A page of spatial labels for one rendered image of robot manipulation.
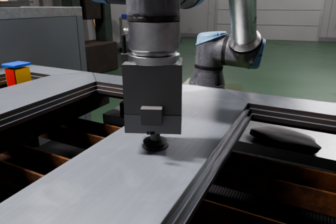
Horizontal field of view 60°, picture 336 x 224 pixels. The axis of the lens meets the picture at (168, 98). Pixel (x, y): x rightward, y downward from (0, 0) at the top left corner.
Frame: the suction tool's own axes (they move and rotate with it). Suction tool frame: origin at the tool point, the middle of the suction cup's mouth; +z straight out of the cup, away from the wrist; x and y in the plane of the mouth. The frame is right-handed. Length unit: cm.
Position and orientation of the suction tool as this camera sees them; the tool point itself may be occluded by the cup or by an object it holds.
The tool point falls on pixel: (155, 152)
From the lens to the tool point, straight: 48.3
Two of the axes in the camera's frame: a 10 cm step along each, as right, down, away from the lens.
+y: 10.0, 0.2, -0.6
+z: 0.0, 9.5, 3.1
